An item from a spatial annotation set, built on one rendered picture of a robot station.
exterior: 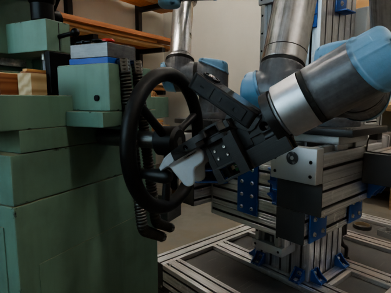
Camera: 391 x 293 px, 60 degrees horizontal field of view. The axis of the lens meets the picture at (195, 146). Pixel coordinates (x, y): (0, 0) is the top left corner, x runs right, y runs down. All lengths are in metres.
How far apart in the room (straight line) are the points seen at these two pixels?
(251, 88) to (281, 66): 0.06
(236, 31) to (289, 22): 3.66
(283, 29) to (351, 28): 0.86
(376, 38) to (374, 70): 0.04
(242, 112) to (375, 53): 0.17
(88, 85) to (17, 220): 0.27
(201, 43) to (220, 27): 0.33
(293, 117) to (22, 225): 0.49
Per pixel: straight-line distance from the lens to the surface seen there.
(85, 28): 3.36
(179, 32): 1.42
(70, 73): 0.73
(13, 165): 0.65
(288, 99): 0.43
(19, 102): 0.65
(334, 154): 0.94
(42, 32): 0.86
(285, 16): 0.62
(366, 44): 0.44
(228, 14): 4.36
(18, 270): 0.70
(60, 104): 0.70
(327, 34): 1.29
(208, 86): 0.49
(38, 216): 0.69
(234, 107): 0.47
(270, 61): 0.58
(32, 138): 0.66
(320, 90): 0.43
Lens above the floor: 0.89
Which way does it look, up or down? 8 degrees down
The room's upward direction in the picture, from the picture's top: straight up
